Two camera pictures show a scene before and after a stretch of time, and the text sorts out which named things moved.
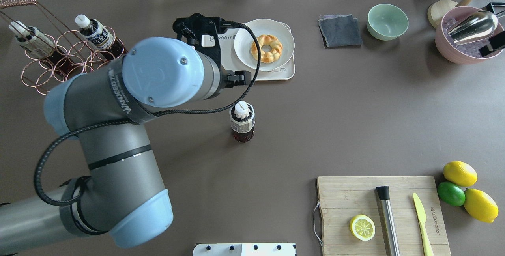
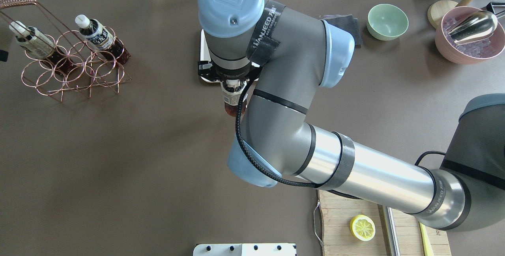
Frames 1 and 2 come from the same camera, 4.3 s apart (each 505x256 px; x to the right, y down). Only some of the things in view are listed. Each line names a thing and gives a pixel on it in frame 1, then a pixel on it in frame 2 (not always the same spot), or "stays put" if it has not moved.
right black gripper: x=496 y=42 to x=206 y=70
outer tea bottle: x=33 y=41 stays put
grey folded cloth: x=339 y=30 stays put
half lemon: x=362 y=227 stays put
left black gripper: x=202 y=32 to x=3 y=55
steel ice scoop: x=478 y=25 stays put
